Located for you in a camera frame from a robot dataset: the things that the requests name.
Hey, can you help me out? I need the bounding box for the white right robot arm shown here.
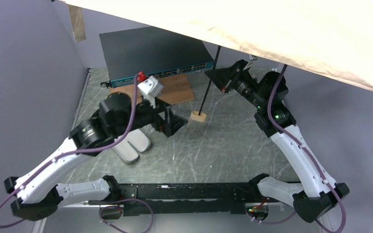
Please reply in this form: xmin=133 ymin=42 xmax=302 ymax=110
xmin=205 ymin=60 xmax=350 ymax=223

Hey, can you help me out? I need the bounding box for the beige umbrella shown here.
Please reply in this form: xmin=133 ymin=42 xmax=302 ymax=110
xmin=62 ymin=0 xmax=373 ymax=92

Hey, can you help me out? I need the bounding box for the beige umbrella case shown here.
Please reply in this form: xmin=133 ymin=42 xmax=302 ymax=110
xmin=112 ymin=129 xmax=151 ymax=164

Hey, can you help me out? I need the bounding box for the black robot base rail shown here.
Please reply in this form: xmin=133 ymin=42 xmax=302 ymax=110
xmin=117 ymin=182 xmax=277 ymax=216

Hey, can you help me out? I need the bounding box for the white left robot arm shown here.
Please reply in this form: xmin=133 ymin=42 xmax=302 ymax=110
xmin=4 ymin=93 xmax=187 ymax=221

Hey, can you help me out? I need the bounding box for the wooden base board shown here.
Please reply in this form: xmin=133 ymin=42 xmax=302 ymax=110
xmin=110 ymin=74 xmax=195 ymax=104

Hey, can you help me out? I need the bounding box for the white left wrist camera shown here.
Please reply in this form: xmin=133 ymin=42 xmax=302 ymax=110
xmin=136 ymin=71 xmax=164 ymax=109

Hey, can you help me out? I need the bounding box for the grey network switch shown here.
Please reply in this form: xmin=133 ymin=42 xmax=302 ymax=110
xmin=99 ymin=26 xmax=214 ymax=88

